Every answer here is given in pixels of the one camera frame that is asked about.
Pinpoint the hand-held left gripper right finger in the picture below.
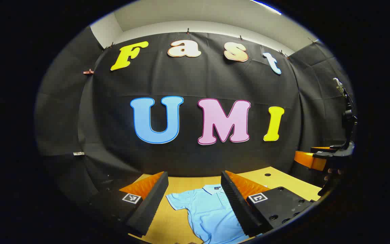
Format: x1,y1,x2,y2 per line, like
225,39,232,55
220,170,316,238

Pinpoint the light blue T-shirt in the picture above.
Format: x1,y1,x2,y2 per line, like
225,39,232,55
166,184,262,244

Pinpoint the black backdrop cloth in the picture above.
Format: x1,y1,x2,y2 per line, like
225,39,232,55
34,25,356,204

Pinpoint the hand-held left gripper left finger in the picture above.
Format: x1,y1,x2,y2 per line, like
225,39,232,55
88,171,169,238

